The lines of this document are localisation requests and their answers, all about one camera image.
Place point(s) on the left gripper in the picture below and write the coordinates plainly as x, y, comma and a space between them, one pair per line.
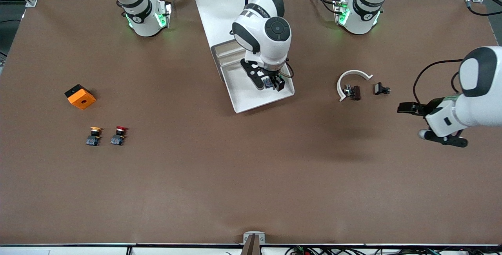
424, 109

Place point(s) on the orange and black button box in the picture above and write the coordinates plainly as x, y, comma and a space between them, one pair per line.
81, 99

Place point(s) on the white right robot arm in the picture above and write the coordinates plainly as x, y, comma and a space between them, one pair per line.
259, 31

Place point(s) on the small black component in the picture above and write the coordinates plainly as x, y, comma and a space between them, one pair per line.
379, 88

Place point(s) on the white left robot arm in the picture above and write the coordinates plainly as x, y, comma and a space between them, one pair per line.
364, 15

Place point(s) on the brown table mat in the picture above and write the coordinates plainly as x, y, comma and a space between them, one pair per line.
251, 168

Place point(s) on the brown camera pole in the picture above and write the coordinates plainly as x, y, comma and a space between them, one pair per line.
251, 247

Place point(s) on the yellow push button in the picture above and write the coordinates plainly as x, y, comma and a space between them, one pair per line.
93, 137

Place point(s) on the grey metal bracket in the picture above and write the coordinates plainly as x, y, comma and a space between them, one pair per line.
254, 234

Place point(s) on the red push button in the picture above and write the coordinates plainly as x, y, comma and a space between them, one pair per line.
117, 137

